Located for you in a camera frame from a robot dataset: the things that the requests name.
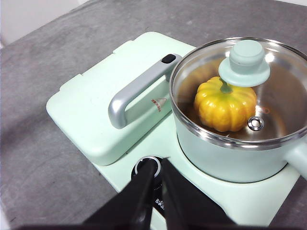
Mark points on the green hinged griddle cover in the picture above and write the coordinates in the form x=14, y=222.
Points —
x=88, y=115

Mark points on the yellow pumpkin with green stem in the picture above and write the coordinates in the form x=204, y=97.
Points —
x=223, y=107

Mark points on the silver control knob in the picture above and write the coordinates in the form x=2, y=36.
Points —
x=138, y=167

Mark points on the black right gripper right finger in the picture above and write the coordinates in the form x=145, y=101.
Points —
x=187, y=206

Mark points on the glass lid with green knob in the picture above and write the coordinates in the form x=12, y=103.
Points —
x=247, y=60

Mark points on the green breakfast machine base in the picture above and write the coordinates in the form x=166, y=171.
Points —
x=239, y=196

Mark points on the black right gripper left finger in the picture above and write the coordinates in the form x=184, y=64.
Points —
x=127, y=203

